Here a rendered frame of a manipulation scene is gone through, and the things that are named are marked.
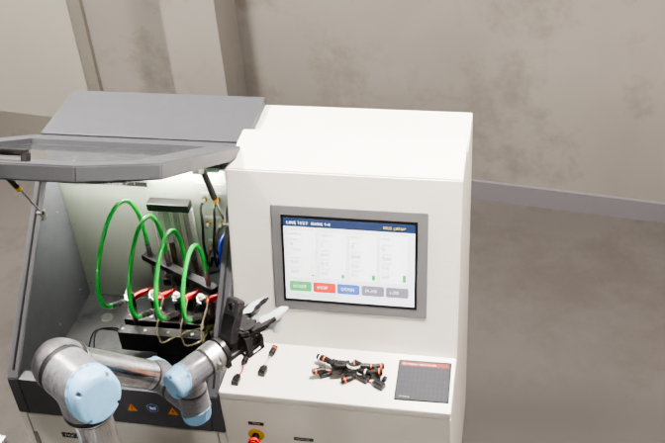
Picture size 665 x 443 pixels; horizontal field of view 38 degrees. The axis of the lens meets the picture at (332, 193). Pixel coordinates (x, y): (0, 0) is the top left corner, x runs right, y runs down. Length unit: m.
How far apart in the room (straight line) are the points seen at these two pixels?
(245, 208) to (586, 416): 1.91
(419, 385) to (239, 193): 0.78
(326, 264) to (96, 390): 1.01
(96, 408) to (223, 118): 1.34
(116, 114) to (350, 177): 0.93
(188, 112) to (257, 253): 0.59
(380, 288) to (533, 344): 1.66
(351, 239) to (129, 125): 0.88
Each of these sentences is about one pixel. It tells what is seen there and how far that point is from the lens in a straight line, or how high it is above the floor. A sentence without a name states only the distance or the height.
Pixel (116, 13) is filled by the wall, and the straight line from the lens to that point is 5.42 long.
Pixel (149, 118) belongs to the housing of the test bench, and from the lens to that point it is 3.24.
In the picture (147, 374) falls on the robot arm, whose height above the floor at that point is 1.42.
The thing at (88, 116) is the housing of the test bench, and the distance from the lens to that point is 3.33.
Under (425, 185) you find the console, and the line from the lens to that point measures 2.73.
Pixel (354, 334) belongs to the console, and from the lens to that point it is 2.99.
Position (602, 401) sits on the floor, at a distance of 4.24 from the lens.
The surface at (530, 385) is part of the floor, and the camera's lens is 4.26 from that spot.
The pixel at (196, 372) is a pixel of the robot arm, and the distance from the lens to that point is 2.35.
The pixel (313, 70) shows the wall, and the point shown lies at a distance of 5.07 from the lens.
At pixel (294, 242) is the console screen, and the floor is 1.33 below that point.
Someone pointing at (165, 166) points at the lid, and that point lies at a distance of 2.31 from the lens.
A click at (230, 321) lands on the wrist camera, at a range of 2.39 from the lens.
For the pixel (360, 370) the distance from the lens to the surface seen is 2.91.
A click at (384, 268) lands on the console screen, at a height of 1.27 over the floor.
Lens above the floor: 3.13
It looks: 36 degrees down
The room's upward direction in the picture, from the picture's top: 5 degrees counter-clockwise
